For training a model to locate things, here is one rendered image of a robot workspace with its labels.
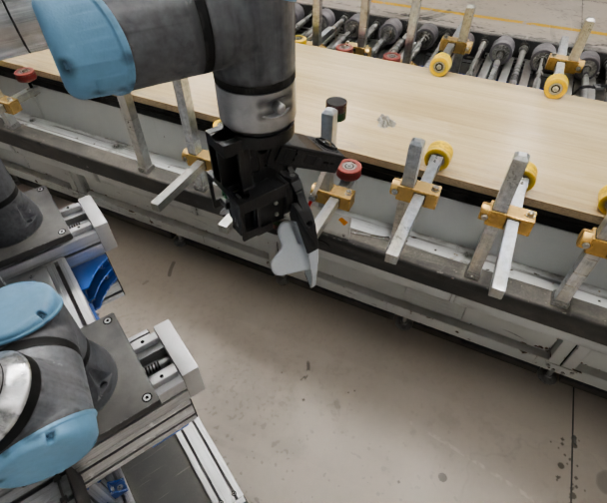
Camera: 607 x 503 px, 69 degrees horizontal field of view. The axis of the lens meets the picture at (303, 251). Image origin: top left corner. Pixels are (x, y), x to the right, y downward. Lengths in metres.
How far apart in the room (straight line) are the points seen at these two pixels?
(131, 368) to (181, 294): 1.46
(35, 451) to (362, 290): 1.63
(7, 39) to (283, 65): 0.23
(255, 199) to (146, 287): 1.94
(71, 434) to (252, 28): 0.47
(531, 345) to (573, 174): 0.75
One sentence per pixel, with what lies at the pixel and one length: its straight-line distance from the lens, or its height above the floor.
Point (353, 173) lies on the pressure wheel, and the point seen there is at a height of 0.91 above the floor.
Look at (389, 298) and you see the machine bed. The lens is 2.03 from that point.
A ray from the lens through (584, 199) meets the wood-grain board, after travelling 1.56.
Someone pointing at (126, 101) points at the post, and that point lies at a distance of 1.71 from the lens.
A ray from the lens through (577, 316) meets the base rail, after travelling 1.50.
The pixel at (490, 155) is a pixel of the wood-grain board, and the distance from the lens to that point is 1.62.
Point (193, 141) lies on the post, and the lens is 1.59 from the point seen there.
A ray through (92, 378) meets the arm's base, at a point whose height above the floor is 1.10.
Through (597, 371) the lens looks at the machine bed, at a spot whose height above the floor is 0.17.
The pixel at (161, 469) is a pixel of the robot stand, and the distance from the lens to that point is 1.67.
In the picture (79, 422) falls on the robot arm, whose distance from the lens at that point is 0.61.
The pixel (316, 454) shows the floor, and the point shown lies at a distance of 1.85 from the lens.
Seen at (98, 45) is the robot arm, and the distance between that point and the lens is 0.36.
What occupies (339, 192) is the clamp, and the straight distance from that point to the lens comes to 1.40.
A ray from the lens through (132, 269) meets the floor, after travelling 2.48.
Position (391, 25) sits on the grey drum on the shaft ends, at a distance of 2.74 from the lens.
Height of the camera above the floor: 1.74
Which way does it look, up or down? 46 degrees down
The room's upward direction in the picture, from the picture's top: straight up
